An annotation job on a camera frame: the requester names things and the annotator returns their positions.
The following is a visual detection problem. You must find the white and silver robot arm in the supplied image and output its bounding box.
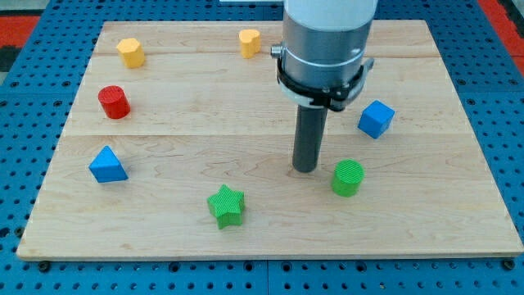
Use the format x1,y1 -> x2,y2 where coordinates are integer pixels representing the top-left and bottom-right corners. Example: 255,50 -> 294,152
271,0 -> 377,111

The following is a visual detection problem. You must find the green star block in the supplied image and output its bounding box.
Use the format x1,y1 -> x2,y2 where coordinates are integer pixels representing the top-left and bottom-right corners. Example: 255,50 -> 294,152
207,184 -> 245,229

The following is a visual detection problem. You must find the blue cube block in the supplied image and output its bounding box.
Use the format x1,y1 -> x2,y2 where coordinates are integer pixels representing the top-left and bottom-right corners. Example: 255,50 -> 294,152
358,100 -> 395,139

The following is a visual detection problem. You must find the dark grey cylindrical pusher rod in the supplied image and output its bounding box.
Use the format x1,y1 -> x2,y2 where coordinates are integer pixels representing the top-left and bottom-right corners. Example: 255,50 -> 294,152
292,106 -> 327,173

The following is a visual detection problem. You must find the light wooden board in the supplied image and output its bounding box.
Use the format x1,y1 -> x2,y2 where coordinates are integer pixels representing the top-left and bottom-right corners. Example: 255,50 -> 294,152
16,20 -> 523,261

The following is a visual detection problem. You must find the green cylinder block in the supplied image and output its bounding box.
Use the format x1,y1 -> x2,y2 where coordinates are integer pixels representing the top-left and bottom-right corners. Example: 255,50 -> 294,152
331,159 -> 365,197

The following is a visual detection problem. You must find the yellow heart block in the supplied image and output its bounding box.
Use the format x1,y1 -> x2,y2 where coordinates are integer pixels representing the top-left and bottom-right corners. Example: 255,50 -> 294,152
238,29 -> 261,59

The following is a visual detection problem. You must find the red cylinder block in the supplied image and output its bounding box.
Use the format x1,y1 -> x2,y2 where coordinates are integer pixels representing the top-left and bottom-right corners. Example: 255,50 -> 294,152
97,85 -> 131,120

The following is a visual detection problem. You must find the blue triangle block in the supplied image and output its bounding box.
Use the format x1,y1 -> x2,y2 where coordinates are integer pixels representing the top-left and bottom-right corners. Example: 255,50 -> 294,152
88,146 -> 128,183

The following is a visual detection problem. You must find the yellow hexagon block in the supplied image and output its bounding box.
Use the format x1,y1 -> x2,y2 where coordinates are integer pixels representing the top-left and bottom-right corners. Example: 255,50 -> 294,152
116,38 -> 145,68

